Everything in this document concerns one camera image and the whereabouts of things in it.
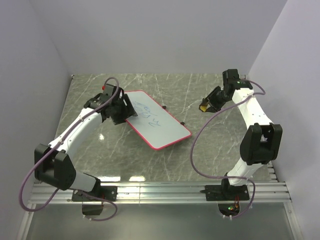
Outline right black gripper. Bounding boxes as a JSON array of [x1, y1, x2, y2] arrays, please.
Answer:
[[200, 86, 231, 114]]

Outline yellow eraser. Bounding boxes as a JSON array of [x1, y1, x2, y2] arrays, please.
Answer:
[[198, 105, 209, 113]]

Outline red framed whiteboard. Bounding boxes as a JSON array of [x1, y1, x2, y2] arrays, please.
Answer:
[[126, 90, 192, 150]]

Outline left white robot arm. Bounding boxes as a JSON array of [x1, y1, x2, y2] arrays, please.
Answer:
[[34, 84, 137, 201]]

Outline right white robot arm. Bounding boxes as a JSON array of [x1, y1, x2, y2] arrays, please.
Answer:
[[199, 69, 283, 200]]

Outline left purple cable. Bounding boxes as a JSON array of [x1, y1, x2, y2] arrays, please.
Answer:
[[19, 76, 119, 221]]

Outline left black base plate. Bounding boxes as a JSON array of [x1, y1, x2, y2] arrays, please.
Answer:
[[71, 185, 118, 202]]

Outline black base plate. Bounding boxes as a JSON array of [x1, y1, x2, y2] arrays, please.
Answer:
[[199, 185, 250, 202], [71, 185, 118, 202]]

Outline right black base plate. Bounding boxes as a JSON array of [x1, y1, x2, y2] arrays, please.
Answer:
[[199, 185, 250, 202]]

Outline aluminium mounting rail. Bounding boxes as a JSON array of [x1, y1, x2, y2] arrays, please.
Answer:
[[28, 181, 292, 204]]

